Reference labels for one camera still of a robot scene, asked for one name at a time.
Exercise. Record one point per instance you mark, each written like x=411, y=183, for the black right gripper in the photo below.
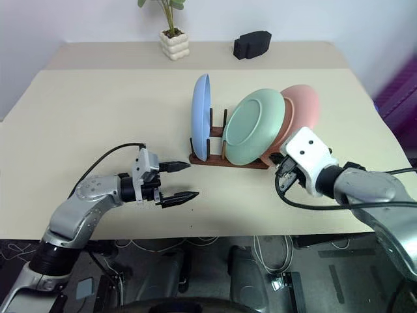
x=288, y=174

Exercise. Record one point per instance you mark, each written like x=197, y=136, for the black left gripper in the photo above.
x=151, y=190

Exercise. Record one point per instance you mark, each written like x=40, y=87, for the light green plate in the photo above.
x=251, y=127

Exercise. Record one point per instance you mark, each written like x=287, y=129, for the pink red plate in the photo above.
x=304, y=107

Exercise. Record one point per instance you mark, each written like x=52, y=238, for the light blue plate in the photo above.
x=200, y=114

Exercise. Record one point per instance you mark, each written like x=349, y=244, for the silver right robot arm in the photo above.
x=368, y=186

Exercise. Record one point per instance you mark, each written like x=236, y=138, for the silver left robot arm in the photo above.
x=84, y=195

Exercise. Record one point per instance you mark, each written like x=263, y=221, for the wooden dish rack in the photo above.
x=215, y=160

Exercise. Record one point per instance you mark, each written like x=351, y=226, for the black foam block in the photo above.
x=252, y=45

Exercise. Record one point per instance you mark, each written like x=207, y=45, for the dark rounded shape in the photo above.
x=249, y=277

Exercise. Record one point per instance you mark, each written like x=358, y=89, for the black curved rim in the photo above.
x=189, y=308

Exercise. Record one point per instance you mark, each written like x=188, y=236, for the black metal base bar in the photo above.
x=296, y=290

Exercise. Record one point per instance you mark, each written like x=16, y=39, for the white bubbly plant pot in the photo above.
x=175, y=45

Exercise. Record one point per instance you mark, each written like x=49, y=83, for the ribbed striped object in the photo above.
x=400, y=94

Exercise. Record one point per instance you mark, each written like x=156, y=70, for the grey square pad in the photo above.
x=85, y=289

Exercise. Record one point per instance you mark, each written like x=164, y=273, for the green leafy plant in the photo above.
x=169, y=16

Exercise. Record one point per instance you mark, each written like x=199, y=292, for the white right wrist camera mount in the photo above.
x=309, y=153

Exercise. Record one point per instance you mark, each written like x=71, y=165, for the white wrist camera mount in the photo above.
x=143, y=166
x=309, y=153

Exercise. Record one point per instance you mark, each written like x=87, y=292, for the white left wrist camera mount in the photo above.
x=143, y=166

